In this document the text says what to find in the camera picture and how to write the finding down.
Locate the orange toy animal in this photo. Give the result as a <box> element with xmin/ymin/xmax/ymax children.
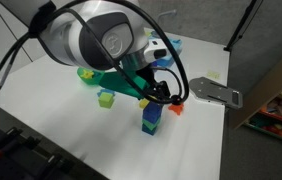
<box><xmin>167</xmin><ymin>102</ymin><xmax>185</xmax><ymax>117</ymax></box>

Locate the navy blue block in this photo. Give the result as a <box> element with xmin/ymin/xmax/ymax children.
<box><xmin>141</xmin><ymin>123</ymin><xmax>159</xmax><ymax>137</ymax></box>

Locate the grey metal plate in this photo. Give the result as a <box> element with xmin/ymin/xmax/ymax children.
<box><xmin>188</xmin><ymin>76</ymin><xmax>244</xmax><ymax>110</ymax></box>

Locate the black tripod pole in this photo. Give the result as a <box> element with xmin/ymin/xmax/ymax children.
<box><xmin>223</xmin><ymin>0</ymin><xmax>265</xmax><ymax>53</ymax></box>

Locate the light blue toy sink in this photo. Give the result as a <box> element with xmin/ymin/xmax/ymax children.
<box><xmin>150</xmin><ymin>31</ymin><xmax>184</xmax><ymax>68</ymax></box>

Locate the wooden toy bin shelf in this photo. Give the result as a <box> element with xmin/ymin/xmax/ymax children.
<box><xmin>229</xmin><ymin>43</ymin><xmax>282</xmax><ymax>148</ymax></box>

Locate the green toy piece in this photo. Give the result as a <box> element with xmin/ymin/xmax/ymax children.
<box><xmin>97</xmin><ymin>68</ymin><xmax>152</xmax><ymax>99</ymax></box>

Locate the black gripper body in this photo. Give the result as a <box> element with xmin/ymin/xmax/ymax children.
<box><xmin>149</xmin><ymin>79</ymin><xmax>174</xmax><ymax>100</ymax></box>

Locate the neon blue block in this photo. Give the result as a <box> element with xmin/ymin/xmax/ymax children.
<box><xmin>142</xmin><ymin>101</ymin><xmax>164</xmax><ymax>124</ymax></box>

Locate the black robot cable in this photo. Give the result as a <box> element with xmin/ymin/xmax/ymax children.
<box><xmin>0</xmin><ymin>0</ymin><xmax>191</xmax><ymax>106</ymax></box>

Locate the lime green block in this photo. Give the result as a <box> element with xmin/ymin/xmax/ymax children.
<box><xmin>98</xmin><ymin>92</ymin><xmax>116</xmax><ymax>109</ymax></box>

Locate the yellow star toy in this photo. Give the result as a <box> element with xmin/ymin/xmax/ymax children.
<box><xmin>80</xmin><ymin>69</ymin><xmax>95</xmax><ymax>80</ymax></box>

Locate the grey toy faucet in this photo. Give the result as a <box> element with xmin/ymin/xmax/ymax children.
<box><xmin>157</xmin><ymin>9</ymin><xmax>179</xmax><ymax>22</ymax></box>

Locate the green plastic bowl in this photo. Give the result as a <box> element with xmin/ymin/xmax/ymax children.
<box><xmin>76</xmin><ymin>66</ymin><xmax>105</xmax><ymax>87</ymax></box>

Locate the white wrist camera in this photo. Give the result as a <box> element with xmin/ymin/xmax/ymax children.
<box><xmin>143</xmin><ymin>39</ymin><xmax>169</xmax><ymax>64</ymax></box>

